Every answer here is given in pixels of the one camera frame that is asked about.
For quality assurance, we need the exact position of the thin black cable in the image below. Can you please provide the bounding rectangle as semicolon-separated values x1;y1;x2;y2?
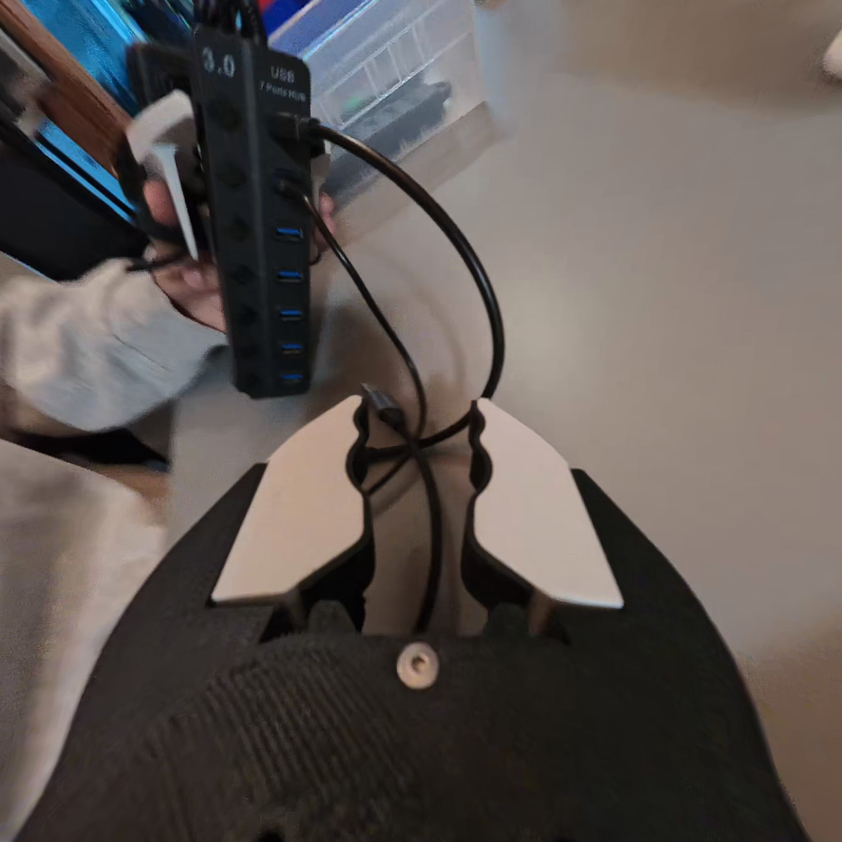
276;178;445;635

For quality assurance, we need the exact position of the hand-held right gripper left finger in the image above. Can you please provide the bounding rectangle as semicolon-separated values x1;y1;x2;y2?
210;395;376;629

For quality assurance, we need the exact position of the black device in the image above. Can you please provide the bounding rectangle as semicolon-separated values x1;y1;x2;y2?
339;79;455;142

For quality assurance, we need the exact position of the brown wooden board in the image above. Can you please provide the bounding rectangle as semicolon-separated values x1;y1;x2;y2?
0;0;136;175

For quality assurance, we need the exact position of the person's left forearm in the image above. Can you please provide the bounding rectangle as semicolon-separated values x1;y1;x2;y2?
0;253;228;438

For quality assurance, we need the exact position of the black cable with grey plug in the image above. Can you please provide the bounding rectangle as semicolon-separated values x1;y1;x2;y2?
273;112;507;497

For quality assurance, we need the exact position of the person's left hand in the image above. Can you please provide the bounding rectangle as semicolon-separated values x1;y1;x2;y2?
141;181;230;333

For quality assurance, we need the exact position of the black USB hub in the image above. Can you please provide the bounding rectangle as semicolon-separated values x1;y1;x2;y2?
193;25;313;400

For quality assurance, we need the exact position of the white desk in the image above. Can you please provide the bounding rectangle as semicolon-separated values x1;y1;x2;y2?
158;0;842;790

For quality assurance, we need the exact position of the clear plastic storage box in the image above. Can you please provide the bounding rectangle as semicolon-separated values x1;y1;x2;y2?
270;0;491;198

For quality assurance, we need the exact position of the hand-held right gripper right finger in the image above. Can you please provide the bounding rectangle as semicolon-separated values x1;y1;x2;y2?
460;396;626;635

